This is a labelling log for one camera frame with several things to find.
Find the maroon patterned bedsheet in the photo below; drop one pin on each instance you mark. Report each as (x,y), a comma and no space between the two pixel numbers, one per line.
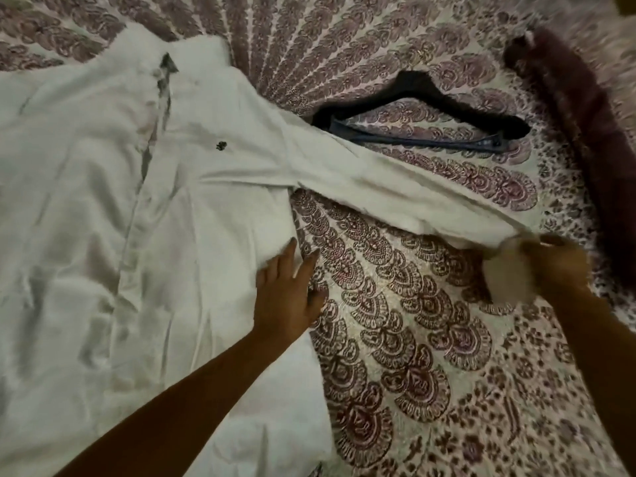
(422,342)

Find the person's left thumb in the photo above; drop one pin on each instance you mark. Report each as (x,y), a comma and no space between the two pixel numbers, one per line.
(318,302)

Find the person's right fingers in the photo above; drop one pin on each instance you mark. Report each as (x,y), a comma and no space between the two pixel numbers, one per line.
(539,250)

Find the maroon folded garment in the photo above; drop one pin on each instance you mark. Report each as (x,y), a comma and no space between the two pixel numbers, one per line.
(581,134)

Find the black clothes hanger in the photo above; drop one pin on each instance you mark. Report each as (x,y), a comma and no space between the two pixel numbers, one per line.
(422,116)

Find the person's right forearm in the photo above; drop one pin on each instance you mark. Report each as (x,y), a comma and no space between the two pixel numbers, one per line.
(596,352)

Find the person's right hand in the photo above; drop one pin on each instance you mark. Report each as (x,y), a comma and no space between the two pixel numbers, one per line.
(559,265)

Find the white shirt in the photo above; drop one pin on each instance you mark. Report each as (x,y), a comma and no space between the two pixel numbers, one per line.
(149,243)

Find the person's left hand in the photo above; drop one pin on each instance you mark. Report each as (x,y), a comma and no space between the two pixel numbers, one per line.
(285,300)

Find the person's left forearm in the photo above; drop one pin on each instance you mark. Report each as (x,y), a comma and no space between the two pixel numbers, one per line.
(174,412)

